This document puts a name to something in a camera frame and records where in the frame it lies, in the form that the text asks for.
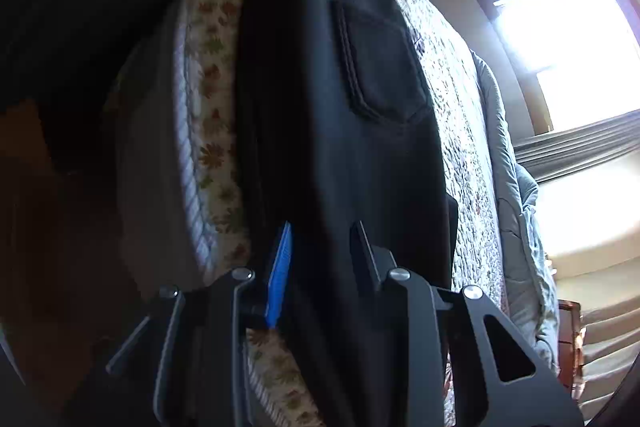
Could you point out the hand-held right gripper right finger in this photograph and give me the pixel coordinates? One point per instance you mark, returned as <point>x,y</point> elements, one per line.
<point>365,267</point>

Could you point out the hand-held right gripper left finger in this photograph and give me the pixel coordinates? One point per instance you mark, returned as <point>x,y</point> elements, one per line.
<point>279,267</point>

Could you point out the black pants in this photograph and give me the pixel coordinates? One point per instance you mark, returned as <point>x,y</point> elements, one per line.
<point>325,132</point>

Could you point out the floral quilt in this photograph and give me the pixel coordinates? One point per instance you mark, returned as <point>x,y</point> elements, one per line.
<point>460,147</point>

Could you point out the grey comforter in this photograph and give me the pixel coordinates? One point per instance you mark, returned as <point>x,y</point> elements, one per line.
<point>510,207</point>

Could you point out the white mattress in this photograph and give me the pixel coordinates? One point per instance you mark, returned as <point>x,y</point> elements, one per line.
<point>150,157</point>

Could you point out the wooden headboard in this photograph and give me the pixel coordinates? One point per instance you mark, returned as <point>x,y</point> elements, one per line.
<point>570,322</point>

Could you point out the grey curtain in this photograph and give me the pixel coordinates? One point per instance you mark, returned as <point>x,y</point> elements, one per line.
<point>575,152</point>

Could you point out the window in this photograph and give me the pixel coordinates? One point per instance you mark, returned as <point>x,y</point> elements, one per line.
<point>550,32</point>

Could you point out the beige curtain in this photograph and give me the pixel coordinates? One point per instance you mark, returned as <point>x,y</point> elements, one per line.
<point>610,347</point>

